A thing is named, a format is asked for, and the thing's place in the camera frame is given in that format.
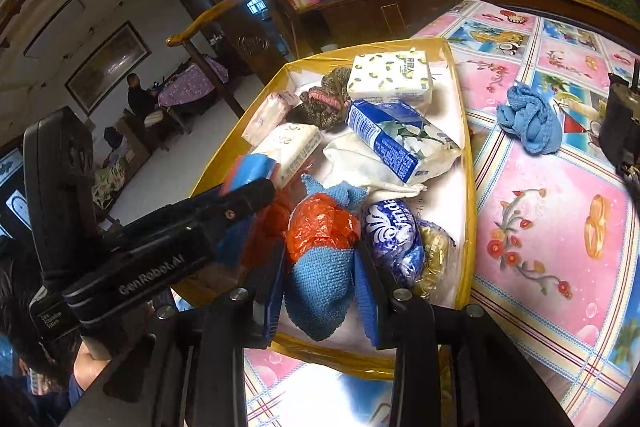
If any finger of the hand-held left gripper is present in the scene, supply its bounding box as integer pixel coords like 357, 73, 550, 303
117, 177, 278, 253

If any white cloth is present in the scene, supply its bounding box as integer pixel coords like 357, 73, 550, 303
322, 132, 428, 208

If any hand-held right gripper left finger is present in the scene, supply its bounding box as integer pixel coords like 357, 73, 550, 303
60, 252, 287, 427

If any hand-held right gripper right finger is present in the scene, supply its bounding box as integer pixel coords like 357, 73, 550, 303
352, 242, 576, 427

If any framed wall picture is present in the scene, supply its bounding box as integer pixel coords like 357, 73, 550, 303
64, 21, 153, 116

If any metal motor with shaft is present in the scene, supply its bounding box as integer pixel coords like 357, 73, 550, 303
597, 57, 640, 182

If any yellow cardboard box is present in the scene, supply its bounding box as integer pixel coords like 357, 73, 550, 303
190, 38, 473, 380

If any table with purple cloth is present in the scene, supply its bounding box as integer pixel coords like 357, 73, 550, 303
157, 57, 231, 115

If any blue and white plastic pack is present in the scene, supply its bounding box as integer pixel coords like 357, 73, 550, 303
361, 199, 426, 290

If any wooden chair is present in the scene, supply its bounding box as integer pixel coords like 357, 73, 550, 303
166, 0, 301, 118

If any orange plastic bag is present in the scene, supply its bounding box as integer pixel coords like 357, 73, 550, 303
285, 194, 362, 264

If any red plastic bag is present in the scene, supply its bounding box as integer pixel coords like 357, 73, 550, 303
245, 187, 296, 278

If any lemon print tissue pack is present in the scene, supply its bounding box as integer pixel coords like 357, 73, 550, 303
346, 51, 435, 105

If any person's left forearm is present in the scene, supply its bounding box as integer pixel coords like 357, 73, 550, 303
72, 342, 116, 393

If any plain white tissue pack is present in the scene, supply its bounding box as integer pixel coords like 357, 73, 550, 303
252, 123, 323, 188

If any blue floral tissue pack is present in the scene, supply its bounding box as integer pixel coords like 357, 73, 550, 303
346, 99, 462, 184

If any blue towel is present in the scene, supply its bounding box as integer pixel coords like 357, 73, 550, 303
285, 174, 368, 342
496, 83, 562, 156

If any blue and orange tissue pack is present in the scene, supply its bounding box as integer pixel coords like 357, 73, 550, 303
220, 154, 278, 198

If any pink tissue pack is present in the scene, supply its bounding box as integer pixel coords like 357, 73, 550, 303
241, 91, 300, 145

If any gold plastic packet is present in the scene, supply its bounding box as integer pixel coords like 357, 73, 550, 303
412, 219, 453, 303

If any brown patterned scrunchie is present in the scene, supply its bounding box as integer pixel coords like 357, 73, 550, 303
290, 68, 353, 130

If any printed tablecloth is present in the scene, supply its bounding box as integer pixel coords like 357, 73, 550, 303
240, 0, 640, 427

